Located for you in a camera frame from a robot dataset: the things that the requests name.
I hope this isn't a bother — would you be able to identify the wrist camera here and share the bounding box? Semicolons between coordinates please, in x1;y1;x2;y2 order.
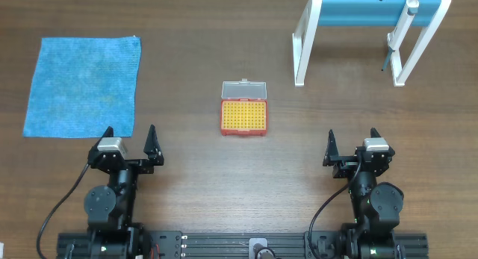
363;137;390;152
96;137;129;156

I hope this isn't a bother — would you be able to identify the red and yellow tip box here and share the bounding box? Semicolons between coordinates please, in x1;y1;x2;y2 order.
220;78;269;137

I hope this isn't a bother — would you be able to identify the black cable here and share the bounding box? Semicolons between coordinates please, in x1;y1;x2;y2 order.
36;162;91;259
308;160;363;259

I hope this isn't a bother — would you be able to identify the white and blue stand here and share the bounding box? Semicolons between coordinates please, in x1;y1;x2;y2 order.
292;0;453;87

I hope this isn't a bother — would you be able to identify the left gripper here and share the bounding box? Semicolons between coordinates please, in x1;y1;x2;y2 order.
88;124;164;174

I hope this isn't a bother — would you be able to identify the mounting rail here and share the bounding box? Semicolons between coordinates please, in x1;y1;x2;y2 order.
56;231;429;259

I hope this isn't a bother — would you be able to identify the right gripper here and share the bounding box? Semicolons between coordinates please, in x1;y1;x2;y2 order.
323;127;396;179

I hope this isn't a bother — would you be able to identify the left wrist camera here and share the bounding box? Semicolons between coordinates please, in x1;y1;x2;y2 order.
96;137;129;156

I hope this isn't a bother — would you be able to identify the white pipette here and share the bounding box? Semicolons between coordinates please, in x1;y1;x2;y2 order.
380;0;423;72

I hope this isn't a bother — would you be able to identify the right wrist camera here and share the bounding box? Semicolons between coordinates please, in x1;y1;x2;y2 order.
363;137;390;152

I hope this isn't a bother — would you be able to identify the blue cloth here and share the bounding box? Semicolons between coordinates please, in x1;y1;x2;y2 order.
22;36;143;139

